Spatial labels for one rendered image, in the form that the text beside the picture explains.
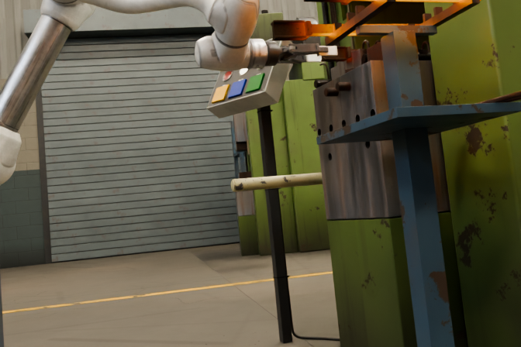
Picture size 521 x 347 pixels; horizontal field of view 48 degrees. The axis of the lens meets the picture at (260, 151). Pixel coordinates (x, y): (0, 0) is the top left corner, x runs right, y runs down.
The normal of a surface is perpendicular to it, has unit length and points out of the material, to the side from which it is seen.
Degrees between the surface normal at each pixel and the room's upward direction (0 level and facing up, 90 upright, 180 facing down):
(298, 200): 90
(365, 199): 90
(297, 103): 90
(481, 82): 90
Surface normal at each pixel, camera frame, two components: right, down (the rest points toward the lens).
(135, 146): 0.18, -0.11
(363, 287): -0.93, 0.06
